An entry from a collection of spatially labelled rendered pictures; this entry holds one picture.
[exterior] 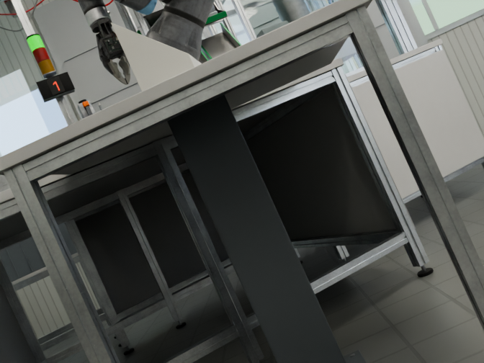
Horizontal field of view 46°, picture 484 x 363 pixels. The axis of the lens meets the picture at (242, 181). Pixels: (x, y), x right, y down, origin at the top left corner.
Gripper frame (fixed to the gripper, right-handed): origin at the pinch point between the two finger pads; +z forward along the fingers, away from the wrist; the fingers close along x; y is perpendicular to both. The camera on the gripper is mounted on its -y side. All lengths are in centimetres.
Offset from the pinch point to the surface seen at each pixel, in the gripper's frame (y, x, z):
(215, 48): -23.1, 43.8, -6.2
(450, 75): -67, 183, 40
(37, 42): -29.9, -17.7, -32.4
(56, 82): -29.8, -17.3, -16.0
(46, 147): 57, -35, 22
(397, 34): -72, 165, 8
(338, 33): 80, 29, 26
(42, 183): 5.1, -37.3, 21.9
